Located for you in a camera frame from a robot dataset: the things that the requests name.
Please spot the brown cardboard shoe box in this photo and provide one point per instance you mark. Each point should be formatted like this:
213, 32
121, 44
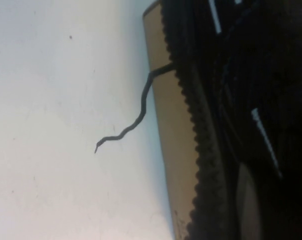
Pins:
166, 105

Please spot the black sneaker with long lace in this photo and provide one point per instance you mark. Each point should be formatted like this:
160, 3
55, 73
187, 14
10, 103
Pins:
241, 75

